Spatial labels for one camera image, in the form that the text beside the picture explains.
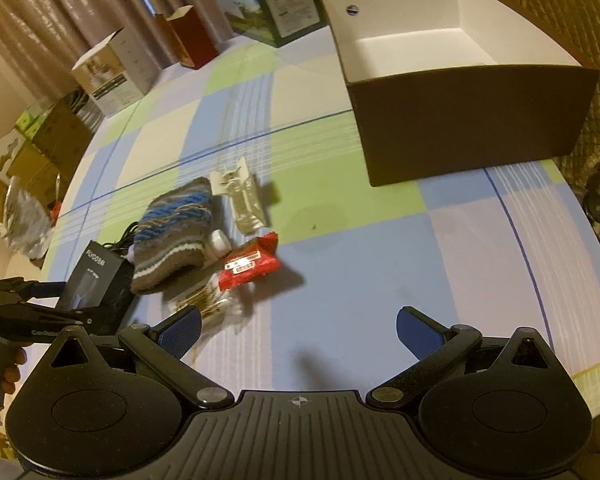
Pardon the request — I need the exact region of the striped knit pouch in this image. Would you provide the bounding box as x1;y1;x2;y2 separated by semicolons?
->
130;177;231;295

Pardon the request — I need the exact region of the person's left hand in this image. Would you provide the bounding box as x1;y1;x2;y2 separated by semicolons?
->
0;346;29;397

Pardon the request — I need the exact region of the clear plastic case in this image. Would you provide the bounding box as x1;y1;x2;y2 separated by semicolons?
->
210;157;276;235

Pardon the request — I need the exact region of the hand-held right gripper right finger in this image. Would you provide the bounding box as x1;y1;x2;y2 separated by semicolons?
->
367;305;558;409

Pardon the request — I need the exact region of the brown cardboard box white inside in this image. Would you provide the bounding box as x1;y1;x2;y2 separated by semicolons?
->
319;0;600;188

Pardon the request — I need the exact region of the white open product box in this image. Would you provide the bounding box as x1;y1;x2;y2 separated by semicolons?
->
70;27;162;118

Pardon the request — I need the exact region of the plaid tablecloth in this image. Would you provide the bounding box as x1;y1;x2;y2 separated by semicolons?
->
5;22;600;413

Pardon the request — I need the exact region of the beige curtain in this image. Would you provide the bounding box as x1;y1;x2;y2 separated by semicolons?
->
0;0;242;103

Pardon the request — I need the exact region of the silver foil bag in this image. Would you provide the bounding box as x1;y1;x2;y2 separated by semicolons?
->
0;175;57;262

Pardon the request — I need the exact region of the cotton swab pack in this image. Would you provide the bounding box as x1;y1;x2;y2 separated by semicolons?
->
167;280;247;335

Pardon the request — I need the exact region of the black cable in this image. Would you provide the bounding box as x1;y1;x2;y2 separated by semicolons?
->
114;221;142;262

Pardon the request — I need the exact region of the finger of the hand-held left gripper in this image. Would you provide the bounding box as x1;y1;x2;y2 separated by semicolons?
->
0;281;68;307
0;305;106;343

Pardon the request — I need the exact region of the dark red open box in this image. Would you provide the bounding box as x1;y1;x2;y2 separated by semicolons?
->
155;5;220;70

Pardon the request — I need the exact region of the small green box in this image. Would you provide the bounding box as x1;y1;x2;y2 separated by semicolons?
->
15;102;56;141

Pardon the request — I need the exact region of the small white bottle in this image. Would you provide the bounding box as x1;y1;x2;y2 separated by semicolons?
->
209;229;232;257

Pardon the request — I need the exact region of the quilted chair cover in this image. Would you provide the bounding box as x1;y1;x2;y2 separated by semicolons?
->
522;0;600;192

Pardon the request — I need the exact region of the green scenic carton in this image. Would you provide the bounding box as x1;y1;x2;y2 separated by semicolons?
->
204;0;328;48

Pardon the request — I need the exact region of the white cardboard insert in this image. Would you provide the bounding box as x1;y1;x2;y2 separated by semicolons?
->
0;129;37;185

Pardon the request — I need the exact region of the red snack packet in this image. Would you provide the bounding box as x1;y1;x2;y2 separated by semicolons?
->
219;231;281;292

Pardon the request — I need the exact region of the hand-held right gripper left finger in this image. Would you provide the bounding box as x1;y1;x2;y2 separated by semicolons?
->
47;306;231;409

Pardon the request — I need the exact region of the black product box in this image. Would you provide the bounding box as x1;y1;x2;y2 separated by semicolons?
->
55;240;141;336

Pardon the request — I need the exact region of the plain cardboard box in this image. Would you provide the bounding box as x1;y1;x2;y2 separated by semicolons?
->
10;145;72;207

